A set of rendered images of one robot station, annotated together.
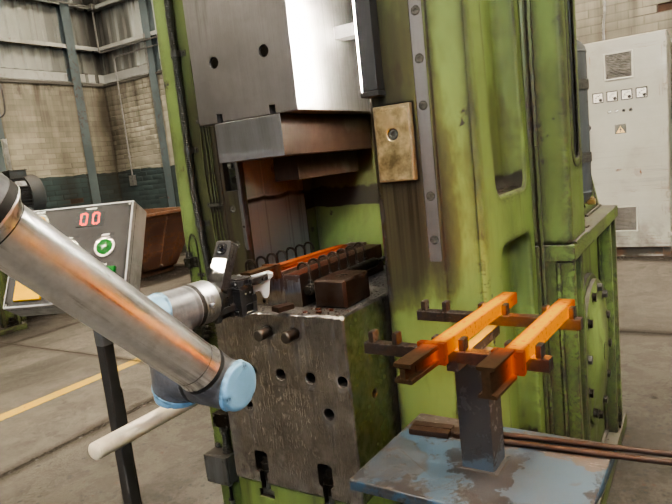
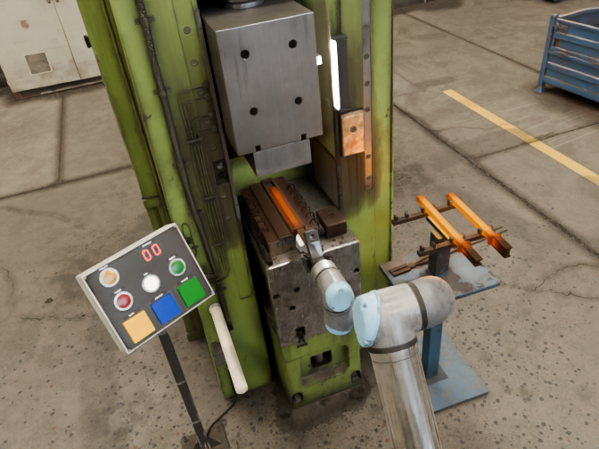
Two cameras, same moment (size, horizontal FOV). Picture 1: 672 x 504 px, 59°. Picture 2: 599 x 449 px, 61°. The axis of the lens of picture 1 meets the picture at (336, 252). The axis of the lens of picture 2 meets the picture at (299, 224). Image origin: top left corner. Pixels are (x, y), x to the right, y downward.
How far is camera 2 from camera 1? 1.65 m
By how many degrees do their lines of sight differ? 52
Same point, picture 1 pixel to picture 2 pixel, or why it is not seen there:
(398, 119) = (357, 120)
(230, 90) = (268, 128)
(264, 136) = (296, 154)
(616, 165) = not seen: outside the picture
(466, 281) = (382, 192)
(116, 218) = (171, 242)
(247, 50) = (285, 101)
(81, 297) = not seen: hidden behind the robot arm
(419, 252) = (360, 186)
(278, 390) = (315, 291)
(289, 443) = (320, 314)
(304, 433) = not seen: hidden behind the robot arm
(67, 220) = (132, 262)
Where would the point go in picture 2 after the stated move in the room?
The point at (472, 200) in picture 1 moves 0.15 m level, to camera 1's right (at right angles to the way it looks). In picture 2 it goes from (389, 153) to (406, 137)
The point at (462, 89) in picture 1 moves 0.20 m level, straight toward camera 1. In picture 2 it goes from (388, 98) to (430, 112)
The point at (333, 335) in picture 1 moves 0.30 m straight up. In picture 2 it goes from (353, 250) to (350, 186)
